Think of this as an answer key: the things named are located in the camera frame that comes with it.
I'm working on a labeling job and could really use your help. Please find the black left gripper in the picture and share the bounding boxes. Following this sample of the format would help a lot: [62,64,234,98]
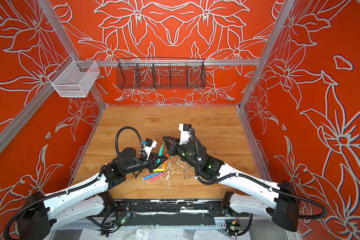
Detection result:
[124,151,168,175]

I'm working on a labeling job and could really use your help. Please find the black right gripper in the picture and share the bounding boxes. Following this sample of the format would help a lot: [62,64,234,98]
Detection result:
[161,135,202,171]

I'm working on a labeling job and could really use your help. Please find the green marker pen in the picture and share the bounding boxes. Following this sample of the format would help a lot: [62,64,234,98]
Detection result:
[157,143,164,164]

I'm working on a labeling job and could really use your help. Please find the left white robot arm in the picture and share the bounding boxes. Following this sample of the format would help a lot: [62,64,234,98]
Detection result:
[15,148,168,240]

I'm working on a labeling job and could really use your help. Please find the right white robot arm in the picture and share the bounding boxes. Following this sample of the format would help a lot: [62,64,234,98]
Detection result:
[163,136,300,232]

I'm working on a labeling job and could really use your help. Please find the orange marker pen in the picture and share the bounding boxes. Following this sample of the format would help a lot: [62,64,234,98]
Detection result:
[163,154,169,169]

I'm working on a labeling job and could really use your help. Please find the blue marker pen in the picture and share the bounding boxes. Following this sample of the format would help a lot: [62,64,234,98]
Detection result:
[143,172,161,180]

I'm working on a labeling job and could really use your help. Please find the pink marker pen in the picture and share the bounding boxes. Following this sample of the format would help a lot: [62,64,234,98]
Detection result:
[148,172,167,183]

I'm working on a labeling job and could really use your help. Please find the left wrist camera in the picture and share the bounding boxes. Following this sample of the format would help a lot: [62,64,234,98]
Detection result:
[142,138,157,160]

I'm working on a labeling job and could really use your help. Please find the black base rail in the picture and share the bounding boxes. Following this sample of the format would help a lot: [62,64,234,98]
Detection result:
[53,197,253,232]

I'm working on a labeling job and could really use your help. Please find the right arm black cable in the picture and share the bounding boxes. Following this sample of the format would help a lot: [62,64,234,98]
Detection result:
[188,127,329,219]

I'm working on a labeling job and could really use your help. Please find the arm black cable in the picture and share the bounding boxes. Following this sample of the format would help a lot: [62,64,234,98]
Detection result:
[188,127,329,219]
[2,126,146,240]

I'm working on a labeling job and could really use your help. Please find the black wire basket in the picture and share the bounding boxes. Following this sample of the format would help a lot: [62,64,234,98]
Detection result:
[116,58,207,90]

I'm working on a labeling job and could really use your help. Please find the white wire basket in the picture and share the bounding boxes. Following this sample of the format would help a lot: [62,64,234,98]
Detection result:
[47,56,100,98]

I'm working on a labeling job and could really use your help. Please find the aluminium frame rails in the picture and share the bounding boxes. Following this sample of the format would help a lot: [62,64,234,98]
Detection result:
[0,0,298,187]

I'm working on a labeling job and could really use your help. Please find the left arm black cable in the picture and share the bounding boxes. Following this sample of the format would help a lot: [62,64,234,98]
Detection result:
[2,126,146,240]

